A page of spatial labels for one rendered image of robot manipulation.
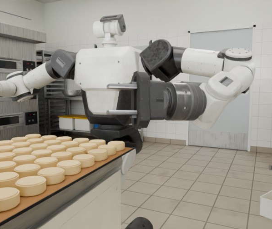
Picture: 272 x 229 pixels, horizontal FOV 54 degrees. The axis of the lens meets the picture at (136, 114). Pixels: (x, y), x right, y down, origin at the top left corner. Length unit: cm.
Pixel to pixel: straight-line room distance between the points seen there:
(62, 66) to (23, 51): 378
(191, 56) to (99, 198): 55
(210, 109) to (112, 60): 48
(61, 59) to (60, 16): 539
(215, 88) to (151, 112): 16
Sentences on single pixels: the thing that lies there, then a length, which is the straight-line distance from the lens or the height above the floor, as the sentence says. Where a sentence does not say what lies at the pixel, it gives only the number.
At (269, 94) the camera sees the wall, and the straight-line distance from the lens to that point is 478.
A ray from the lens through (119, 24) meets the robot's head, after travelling 106.
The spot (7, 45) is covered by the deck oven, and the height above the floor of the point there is 173.
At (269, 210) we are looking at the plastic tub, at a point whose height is 7.
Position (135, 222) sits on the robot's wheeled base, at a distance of 154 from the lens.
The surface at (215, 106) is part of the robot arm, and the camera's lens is 63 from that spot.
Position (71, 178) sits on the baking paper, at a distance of 55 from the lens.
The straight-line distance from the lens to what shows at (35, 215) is 53.
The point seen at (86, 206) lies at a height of 81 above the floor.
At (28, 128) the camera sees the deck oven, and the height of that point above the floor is 37.
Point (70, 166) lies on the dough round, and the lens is 57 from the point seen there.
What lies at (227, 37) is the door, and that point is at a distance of 492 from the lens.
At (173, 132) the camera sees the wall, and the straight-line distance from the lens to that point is 509.
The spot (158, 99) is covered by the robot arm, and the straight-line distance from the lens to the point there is 57.
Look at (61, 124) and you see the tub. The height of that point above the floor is 33.
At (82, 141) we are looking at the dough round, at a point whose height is 92.
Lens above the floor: 108
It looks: 6 degrees down
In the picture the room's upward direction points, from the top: straight up
